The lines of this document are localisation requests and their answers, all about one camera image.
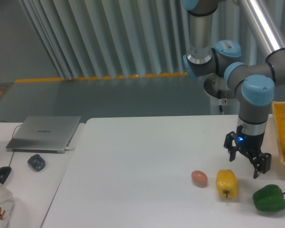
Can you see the brown egg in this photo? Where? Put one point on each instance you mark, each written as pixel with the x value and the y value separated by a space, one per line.
pixel 199 178

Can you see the dark blue small tray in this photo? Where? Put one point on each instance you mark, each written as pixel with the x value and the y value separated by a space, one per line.
pixel 36 162

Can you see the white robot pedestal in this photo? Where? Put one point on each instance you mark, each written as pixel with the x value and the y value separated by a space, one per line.
pixel 222 99

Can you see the white cloth with orange letters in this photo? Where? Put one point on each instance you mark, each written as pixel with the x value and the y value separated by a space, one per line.
pixel 6 205

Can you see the yellow bell pepper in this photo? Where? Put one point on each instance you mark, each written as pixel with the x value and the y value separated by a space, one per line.
pixel 227 184

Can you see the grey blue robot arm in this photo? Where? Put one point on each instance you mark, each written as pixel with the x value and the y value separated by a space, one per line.
pixel 253 86

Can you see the yellow plastic basket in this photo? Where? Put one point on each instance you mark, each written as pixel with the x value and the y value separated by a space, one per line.
pixel 278 111

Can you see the silver closed laptop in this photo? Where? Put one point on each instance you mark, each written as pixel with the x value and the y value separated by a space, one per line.
pixel 47 134

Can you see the white folding curtain partition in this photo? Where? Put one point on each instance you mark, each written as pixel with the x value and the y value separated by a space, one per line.
pixel 99 38

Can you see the black computer mouse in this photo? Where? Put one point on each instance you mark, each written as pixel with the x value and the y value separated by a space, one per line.
pixel 4 173

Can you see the green bell pepper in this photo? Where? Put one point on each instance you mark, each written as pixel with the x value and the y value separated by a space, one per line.
pixel 270 198

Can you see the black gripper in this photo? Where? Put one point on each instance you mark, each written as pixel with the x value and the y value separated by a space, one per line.
pixel 249 146

